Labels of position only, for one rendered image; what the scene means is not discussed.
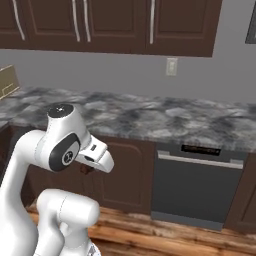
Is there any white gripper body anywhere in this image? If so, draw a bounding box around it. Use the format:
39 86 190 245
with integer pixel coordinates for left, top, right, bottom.
75 149 116 174

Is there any tan board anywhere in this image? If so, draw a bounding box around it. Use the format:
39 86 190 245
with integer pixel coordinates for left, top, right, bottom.
0 64 21 101

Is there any dark brown base cupboard door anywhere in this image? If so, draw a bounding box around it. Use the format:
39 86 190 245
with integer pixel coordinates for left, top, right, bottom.
20 159 101 208
87 134 157 215
223 159 256 235

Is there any grey dishwasher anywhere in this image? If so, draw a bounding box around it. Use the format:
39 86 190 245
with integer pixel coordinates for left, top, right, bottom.
150 142 250 232

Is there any dark appliance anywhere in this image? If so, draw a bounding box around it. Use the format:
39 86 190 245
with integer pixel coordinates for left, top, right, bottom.
245 9 256 45

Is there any silver dishwasher handle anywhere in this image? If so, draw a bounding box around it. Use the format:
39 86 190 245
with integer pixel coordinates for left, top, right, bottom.
156 150 245 171

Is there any white wall socket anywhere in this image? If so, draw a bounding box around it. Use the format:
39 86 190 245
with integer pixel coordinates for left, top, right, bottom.
165 57 179 77

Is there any dark brown wall cupboard door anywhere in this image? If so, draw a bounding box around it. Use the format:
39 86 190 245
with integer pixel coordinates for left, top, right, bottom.
25 0 83 52
0 0 28 50
81 0 148 55
145 0 223 58

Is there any silver cupboard handle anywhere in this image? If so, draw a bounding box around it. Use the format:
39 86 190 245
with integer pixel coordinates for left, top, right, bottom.
82 0 92 43
148 0 157 45
71 0 82 43
11 0 27 42

